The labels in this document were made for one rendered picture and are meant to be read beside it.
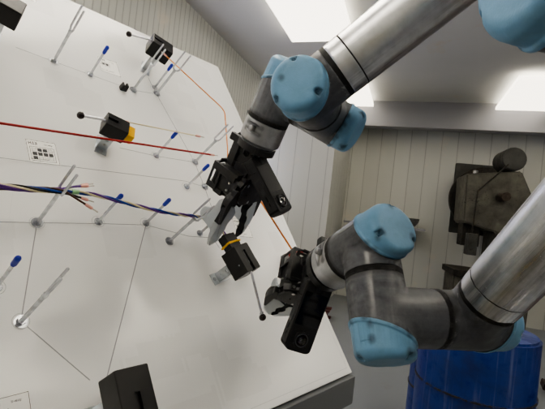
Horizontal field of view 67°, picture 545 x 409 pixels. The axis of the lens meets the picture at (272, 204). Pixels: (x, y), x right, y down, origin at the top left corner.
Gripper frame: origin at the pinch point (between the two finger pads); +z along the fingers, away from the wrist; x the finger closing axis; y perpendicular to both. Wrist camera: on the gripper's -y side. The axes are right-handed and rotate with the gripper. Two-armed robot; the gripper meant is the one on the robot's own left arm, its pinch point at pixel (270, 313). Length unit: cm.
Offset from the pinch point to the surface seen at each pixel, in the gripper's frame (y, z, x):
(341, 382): -4.7, 12.6, -25.1
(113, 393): -21.2, -13.4, 23.7
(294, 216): 279, 344, -155
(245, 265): 6.3, -2.3, 7.7
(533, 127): 415, 146, -380
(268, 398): -13.5, 5.4, -4.7
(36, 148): 14, -2, 49
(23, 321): -14.8, -6.4, 37.0
